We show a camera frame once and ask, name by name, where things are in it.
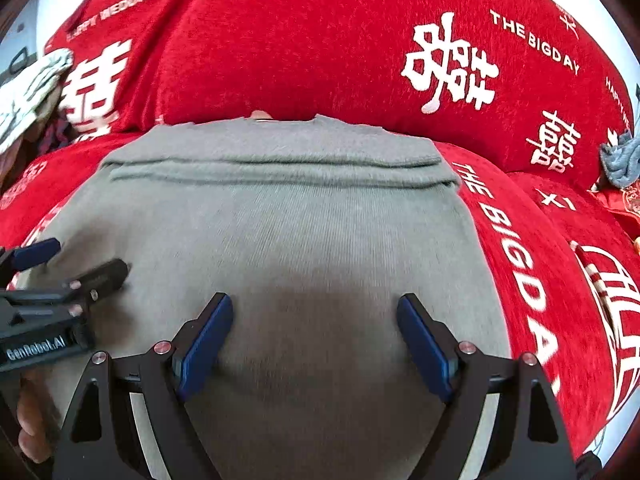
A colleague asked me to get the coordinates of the dark plaid garment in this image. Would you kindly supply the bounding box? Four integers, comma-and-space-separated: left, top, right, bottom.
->
37, 112, 77, 156

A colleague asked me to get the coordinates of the grey blue fleece cloth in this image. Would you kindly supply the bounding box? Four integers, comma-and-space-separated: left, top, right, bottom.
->
599, 129, 640, 190

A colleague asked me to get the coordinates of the red wedding blanket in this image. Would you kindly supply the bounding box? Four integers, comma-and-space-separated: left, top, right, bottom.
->
1, 0, 639, 455

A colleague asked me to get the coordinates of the grey knit sweater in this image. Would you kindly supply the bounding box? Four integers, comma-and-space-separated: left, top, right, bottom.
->
18, 116, 510, 479

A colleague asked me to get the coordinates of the red embroidered pillow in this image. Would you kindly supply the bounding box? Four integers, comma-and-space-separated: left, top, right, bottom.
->
590, 182, 640, 240

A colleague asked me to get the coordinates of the person's left hand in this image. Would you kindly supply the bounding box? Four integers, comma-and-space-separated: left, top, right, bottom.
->
16, 372, 58, 465

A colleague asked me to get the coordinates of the white grey patterned cloth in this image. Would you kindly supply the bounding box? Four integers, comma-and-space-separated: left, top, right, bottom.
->
1, 48, 74, 154

